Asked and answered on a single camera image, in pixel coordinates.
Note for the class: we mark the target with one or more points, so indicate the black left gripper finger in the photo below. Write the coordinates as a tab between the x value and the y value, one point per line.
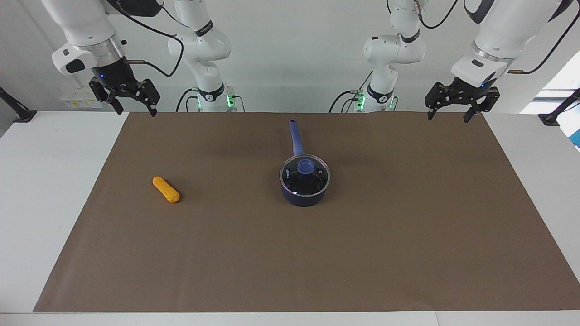
487	99
435	97

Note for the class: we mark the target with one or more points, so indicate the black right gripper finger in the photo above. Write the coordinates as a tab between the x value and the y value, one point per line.
152	97
115	99

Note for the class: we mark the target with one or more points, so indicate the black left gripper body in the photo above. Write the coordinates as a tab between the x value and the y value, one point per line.
466	89

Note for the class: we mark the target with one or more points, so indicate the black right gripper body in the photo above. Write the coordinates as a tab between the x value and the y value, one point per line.
113	74

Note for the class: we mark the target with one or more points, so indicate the yellow corn cob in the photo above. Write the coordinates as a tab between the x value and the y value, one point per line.
166	190

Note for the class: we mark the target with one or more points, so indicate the glass lid with blue knob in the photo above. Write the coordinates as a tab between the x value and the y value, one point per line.
304	166

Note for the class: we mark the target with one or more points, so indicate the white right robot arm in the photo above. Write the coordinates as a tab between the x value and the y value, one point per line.
81	27

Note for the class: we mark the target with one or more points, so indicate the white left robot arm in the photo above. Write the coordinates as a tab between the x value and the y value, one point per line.
503	31

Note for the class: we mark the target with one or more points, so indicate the white power strip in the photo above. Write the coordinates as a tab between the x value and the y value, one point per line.
79	102

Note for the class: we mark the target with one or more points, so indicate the black clamp stand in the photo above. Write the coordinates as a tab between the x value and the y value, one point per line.
550	118
22	115

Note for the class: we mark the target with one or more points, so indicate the blue object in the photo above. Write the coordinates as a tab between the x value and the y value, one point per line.
576	138

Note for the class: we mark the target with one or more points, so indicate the brown table mat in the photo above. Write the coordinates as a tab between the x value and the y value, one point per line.
317	262

